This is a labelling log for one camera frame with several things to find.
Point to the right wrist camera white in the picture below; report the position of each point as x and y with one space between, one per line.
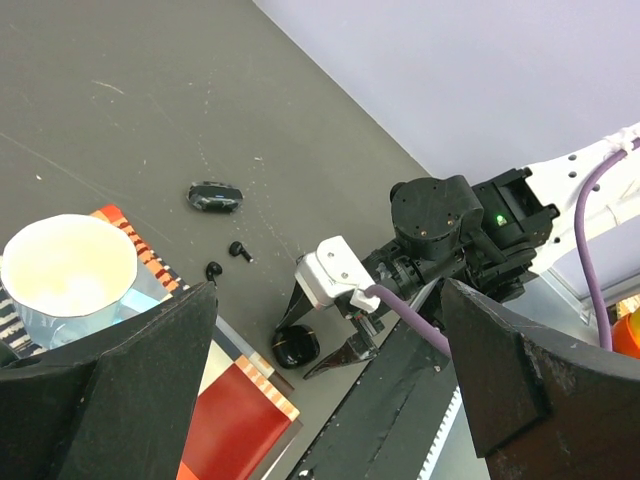
333 270

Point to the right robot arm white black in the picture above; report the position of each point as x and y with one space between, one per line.
494 236

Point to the orange patterned placemat cloth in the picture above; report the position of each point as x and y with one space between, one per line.
243 420

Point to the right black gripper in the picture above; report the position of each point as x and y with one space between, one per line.
380 295

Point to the orange object at edge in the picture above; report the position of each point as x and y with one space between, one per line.
625 335

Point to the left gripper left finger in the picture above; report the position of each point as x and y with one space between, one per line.
113 405

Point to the white blue mug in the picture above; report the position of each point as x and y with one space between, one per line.
71 275

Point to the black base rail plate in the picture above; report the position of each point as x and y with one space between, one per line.
387 422

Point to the black earbud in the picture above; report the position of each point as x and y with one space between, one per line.
212 271
237 249

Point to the white comb cable duct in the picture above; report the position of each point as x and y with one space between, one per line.
441 436

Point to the black round earbud case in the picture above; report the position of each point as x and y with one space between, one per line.
214 197

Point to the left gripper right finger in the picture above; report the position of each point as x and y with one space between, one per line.
540 404

